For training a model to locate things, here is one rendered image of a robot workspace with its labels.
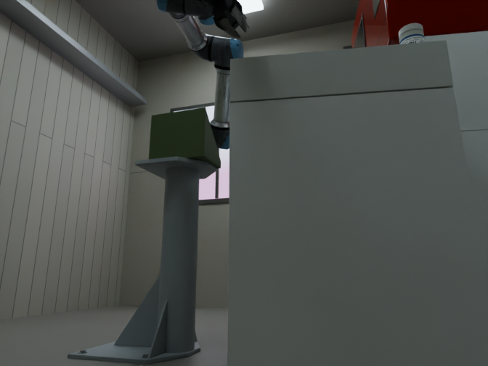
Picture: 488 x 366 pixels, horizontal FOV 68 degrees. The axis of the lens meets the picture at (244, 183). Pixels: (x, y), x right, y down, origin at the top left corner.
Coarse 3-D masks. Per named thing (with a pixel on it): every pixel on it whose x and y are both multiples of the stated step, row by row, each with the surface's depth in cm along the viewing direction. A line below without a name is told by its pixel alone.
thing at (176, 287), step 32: (160, 160) 160; (192, 160) 161; (192, 192) 165; (192, 224) 162; (192, 256) 159; (160, 288) 156; (192, 288) 156; (160, 320) 146; (192, 320) 154; (96, 352) 147; (128, 352) 147; (160, 352) 144; (192, 352) 150
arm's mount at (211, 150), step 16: (176, 112) 167; (192, 112) 165; (160, 128) 168; (176, 128) 165; (192, 128) 163; (208, 128) 165; (160, 144) 166; (176, 144) 163; (192, 144) 161; (208, 144) 164; (208, 160) 164
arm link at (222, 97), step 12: (216, 36) 166; (216, 48) 163; (228, 48) 162; (240, 48) 165; (216, 60) 167; (228, 60) 165; (228, 72) 168; (216, 84) 174; (228, 84) 172; (216, 96) 176; (228, 96) 174; (216, 108) 178; (228, 108) 178; (216, 120) 180; (228, 120) 181; (216, 132) 181; (228, 132) 182; (216, 144) 184; (228, 144) 183
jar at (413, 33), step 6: (408, 24) 111; (414, 24) 110; (420, 24) 111; (402, 30) 112; (408, 30) 111; (414, 30) 109; (420, 30) 110; (402, 36) 112; (408, 36) 110; (414, 36) 109; (420, 36) 109; (402, 42) 111; (408, 42) 109; (414, 42) 109
